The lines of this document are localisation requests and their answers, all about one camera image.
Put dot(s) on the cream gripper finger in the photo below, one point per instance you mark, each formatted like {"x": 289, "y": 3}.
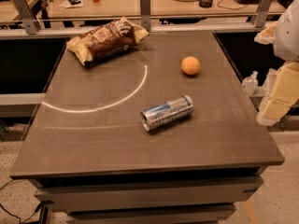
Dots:
{"x": 284, "y": 94}
{"x": 266, "y": 36}

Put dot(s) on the silver blue drink can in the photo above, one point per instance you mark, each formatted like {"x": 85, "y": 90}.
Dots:
{"x": 167, "y": 112}

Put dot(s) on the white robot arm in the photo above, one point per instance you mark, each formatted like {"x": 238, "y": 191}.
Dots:
{"x": 286, "y": 35}

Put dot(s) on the brown chip bag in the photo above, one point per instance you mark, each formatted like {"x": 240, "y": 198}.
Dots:
{"x": 106, "y": 40}

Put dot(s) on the clear plastic bottle right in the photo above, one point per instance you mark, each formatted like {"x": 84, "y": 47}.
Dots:
{"x": 270, "y": 80}

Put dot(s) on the clear plastic bottle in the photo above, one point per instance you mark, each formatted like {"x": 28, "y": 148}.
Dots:
{"x": 270, "y": 80}
{"x": 250, "y": 84}

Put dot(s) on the clear plastic bottle left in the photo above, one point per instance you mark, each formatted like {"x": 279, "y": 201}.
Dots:
{"x": 250, "y": 84}

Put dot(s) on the black mesh pen cup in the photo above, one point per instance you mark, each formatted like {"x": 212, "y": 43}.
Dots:
{"x": 205, "y": 3}

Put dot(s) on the orange fruit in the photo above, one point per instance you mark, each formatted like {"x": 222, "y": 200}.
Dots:
{"x": 190, "y": 66}

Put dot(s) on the grey drawer cabinet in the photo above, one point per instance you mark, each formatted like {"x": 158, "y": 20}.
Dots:
{"x": 183, "y": 198}

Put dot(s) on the wooden background desk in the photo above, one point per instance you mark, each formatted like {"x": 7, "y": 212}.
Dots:
{"x": 158, "y": 9}

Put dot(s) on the grey metal bracket right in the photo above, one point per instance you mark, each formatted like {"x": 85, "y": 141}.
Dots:
{"x": 260, "y": 16}

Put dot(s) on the grey metal bracket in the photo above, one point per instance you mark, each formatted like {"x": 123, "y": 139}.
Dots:
{"x": 260, "y": 16}
{"x": 145, "y": 14}
{"x": 30, "y": 24}

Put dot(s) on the grey metal bracket middle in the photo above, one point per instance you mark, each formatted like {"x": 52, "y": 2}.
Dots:
{"x": 145, "y": 14}

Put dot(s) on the grey metal bracket left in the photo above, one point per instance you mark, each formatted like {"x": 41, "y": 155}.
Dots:
{"x": 30, "y": 24}

